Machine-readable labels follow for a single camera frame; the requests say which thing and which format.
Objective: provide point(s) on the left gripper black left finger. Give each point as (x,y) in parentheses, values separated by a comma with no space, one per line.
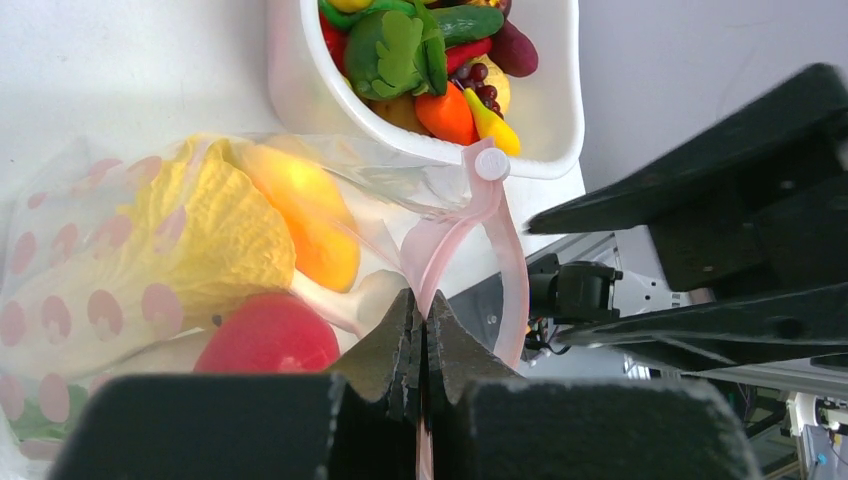
(352,422)

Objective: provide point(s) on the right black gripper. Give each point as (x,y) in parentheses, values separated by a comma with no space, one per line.
(748,207)

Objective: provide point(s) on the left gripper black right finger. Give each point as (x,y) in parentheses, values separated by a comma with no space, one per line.
(488,422)

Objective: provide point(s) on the white toy radish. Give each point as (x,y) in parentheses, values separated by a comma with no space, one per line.
(358,311)

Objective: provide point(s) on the red toy tomato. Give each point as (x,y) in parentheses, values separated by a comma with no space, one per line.
(270,333)

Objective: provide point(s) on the orange toy mango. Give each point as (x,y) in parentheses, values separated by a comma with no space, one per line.
(313,207)

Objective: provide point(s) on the clear zip top bag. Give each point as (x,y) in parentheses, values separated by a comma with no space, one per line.
(412,214)

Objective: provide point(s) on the yellow toy cabbage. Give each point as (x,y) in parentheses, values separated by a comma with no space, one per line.
(134,254)

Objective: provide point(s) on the yellow toy banana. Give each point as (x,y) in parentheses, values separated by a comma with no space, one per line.
(490,125)

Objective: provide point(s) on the orange toy carrot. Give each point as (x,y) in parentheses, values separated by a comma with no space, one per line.
(448,117)

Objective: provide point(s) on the white plastic basket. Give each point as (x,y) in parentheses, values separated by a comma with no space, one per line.
(310,96)

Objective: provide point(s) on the purple toy sweet potato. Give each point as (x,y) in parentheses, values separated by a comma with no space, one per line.
(513,52)

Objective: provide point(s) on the dark toy grapes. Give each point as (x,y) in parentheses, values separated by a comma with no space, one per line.
(458,79)

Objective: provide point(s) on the red toy chili pepper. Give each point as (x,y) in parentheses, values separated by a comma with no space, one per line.
(459,55)

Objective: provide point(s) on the green toy leaf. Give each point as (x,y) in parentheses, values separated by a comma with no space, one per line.
(392,48)

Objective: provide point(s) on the red toy bell pepper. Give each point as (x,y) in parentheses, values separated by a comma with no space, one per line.
(335,37)

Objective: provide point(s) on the green toy cucumber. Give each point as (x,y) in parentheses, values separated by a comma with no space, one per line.
(464,24)

